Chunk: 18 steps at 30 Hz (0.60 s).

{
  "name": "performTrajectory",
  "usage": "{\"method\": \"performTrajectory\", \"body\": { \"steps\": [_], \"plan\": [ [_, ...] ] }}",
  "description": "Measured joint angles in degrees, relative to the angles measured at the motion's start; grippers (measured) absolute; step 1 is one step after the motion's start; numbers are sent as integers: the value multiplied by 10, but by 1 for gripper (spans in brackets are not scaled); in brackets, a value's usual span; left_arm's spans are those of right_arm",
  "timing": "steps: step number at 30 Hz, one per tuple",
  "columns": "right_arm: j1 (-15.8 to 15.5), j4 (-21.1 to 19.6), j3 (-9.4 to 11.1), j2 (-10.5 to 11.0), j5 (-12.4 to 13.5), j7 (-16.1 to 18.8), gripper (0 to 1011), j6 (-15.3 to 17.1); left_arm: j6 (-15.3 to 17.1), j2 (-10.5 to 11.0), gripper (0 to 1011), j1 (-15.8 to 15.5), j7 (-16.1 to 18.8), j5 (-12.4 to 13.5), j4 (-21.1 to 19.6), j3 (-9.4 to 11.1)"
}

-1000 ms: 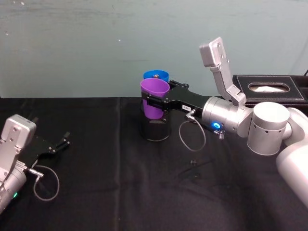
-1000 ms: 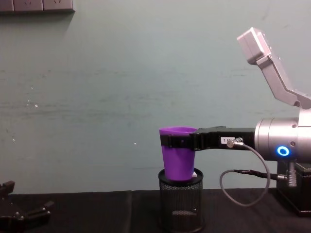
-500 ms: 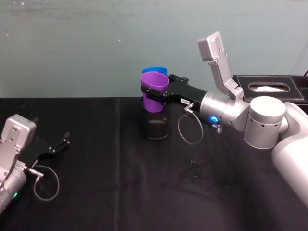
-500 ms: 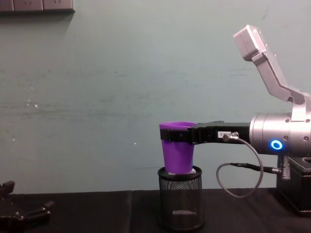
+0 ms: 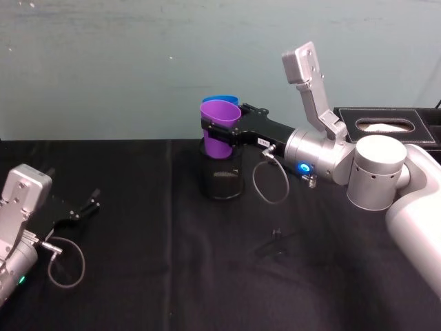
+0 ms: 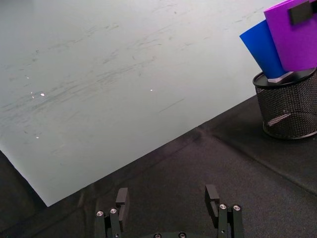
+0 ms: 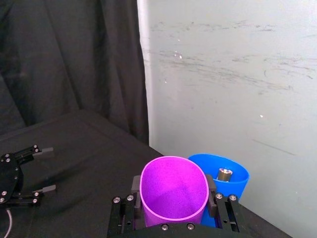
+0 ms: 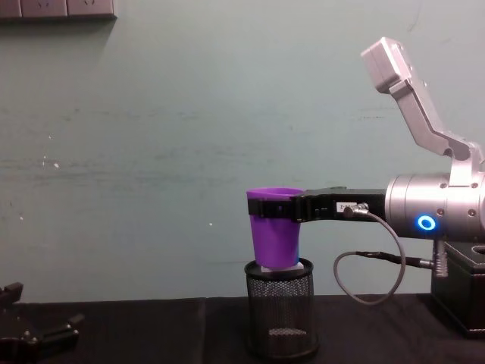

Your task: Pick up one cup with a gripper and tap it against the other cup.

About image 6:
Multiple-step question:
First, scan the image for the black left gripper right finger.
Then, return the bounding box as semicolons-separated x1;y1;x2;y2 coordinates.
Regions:
205;184;245;238

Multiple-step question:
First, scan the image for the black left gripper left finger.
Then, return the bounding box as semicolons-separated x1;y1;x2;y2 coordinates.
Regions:
95;187;130;238

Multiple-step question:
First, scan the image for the black table cloth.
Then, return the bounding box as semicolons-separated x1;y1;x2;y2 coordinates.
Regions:
0;93;317;238

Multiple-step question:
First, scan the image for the black mesh pen cup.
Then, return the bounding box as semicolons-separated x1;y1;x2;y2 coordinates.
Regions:
252;67;317;140

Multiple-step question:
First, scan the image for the black clip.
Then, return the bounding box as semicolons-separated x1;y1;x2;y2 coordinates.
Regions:
288;1;313;25

